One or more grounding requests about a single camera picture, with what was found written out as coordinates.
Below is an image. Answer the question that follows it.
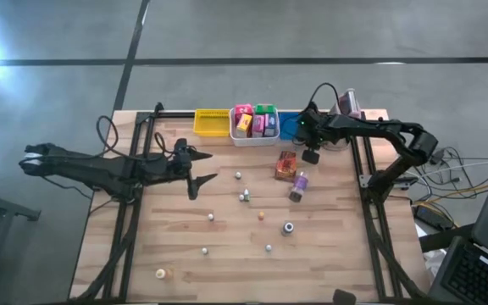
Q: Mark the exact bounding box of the orange brown foil pouch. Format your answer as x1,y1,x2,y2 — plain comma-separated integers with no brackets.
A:
274,150,298,183

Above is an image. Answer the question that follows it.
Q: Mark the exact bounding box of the black desk beam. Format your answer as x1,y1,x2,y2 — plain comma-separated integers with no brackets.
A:
418,223,476,253

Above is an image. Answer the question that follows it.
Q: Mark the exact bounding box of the blue plastic basket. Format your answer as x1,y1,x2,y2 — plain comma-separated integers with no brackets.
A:
277,112,302,141

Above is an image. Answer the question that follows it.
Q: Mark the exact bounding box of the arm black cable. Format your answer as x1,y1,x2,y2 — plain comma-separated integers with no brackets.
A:
309,82,342,112
95,114,177,162

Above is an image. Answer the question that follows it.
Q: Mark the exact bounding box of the purple label spice jar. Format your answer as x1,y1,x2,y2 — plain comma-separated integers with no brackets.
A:
288,170,310,203

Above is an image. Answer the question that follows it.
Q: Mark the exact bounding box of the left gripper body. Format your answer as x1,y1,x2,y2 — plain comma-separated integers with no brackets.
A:
171,138,198,201

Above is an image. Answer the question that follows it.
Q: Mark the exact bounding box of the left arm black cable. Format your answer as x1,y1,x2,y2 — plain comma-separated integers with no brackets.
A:
95,114,177,162

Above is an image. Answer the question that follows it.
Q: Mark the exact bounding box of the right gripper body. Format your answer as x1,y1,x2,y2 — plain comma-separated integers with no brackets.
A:
297,108,334,149

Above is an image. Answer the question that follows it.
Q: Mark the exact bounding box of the yellow box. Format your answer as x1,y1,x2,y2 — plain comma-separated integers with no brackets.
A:
236,113,253,139

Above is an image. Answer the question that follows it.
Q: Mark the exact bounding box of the white crumpled object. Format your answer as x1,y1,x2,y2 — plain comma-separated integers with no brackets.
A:
415,222,448,283

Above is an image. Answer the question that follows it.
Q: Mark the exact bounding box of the black metal stand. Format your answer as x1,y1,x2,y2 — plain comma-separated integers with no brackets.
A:
0,184,42,305

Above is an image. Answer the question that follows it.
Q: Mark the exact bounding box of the white plastic basket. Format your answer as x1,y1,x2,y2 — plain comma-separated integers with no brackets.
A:
229,106,281,147

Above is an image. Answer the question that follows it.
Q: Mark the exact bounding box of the dark grey open laptop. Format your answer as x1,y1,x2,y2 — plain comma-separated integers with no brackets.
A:
428,139,488,305

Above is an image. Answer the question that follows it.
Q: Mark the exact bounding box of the dark rounded object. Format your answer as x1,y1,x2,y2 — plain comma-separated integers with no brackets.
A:
332,288,358,305

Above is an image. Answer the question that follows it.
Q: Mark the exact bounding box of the black aluminium rig frame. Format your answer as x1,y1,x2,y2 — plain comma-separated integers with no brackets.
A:
69,100,430,304

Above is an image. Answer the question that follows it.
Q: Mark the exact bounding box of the white cable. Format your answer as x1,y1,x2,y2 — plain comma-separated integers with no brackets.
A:
421,158,488,180

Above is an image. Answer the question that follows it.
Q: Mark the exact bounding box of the blue purple carton box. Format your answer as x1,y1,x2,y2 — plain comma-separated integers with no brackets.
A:
263,113,278,137

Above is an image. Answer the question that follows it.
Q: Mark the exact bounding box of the magenta pink carton box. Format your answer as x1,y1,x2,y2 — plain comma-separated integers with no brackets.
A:
251,114,266,138

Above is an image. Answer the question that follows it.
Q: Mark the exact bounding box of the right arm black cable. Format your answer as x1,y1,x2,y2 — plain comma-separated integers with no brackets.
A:
309,82,342,112

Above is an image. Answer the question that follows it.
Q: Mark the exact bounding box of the yellow plastic basket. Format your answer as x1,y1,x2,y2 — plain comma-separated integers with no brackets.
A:
192,108,232,138

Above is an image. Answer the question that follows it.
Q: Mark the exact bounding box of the black cable tangle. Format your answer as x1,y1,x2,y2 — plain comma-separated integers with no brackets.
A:
421,146,468,188

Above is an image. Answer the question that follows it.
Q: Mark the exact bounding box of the yellow cable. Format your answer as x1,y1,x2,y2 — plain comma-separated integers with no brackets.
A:
413,182,488,205

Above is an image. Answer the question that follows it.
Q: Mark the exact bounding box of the black power brick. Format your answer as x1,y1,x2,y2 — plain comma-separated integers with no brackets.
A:
413,203,455,232

